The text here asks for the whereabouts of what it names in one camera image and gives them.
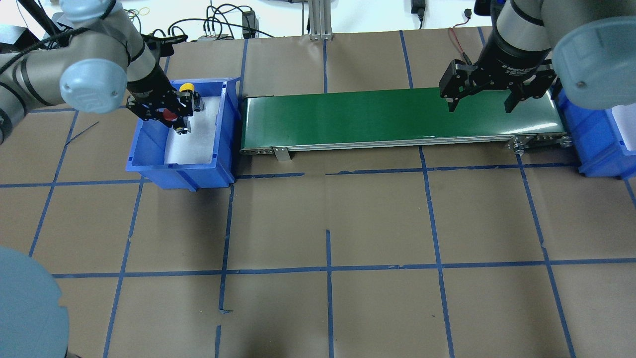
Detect red push button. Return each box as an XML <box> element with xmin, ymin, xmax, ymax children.
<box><xmin>162</xmin><ymin>108</ymin><xmax>178</xmax><ymax>122</ymax></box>

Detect white foam pad left bin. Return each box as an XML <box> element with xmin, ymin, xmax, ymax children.
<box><xmin>165</xmin><ymin>96</ymin><xmax>221</xmax><ymax>165</ymax></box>

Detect aluminium frame post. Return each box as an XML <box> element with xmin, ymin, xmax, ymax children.
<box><xmin>307</xmin><ymin>0</ymin><xmax>333</xmax><ymax>41</ymax></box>

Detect white foam pad right bin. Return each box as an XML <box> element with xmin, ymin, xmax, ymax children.
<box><xmin>611</xmin><ymin>103</ymin><xmax>636</xmax><ymax>151</ymax></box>

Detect white foam pad bin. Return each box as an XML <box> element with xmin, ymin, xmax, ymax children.
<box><xmin>611</xmin><ymin>103</ymin><xmax>636</xmax><ymax>151</ymax></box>
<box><xmin>165</xmin><ymin>96</ymin><xmax>221</xmax><ymax>165</ymax></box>

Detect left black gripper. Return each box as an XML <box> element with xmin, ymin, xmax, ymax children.
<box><xmin>126</xmin><ymin>89</ymin><xmax>205</xmax><ymax>135</ymax></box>

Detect right blue storage bin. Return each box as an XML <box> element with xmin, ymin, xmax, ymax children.
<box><xmin>551</xmin><ymin>82</ymin><xmax>636</xmax><ymax>179</ymax></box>

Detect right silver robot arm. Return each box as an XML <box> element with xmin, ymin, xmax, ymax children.
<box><xmin>439</xmin><ymin>0</ymin><xmax>636</xmax><ymax>112</ymax></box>

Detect green conveyor belt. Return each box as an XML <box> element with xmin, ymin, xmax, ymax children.
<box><xmin>240</xmin><ymin>88</ymin><xmax>574</xmax><ymax>159</ymax></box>

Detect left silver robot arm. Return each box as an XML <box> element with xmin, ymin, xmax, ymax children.
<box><xmin>0</xmin><ymin>0</ymin><xmax>203</xmax><ymax>141</ymax></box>

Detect yellow push button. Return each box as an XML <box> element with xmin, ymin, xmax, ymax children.
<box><xmin>179</xmin><ymin>82</ymin><xmax>195</xmax><ymax>96</ymax></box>

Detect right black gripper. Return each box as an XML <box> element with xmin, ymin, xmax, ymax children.
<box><xmin>439</xmin><ymin>50</ymin><xmax>557</xmax><ymax>113</ymax></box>

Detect black power adapter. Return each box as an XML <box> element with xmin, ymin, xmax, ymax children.
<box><xmin>241</xmin><ymin>10</ymin><xmax>258</xmax><ymax>39</ymax></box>

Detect left blue storage bin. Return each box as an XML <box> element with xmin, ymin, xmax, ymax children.
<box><xmin>125</xmin><ymin>78</ymin><xmax>240</xmax><ymax>192</ymax></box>

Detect blue storage bin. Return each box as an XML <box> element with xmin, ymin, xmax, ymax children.
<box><xmin>551</xmin><ymin>82</ymin><xmax>636</xmax><ymax>179</ymax></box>
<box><xmin>125</xmin><ymin>78</ymin><xmax>240</xmax><ymax>192</ymax></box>

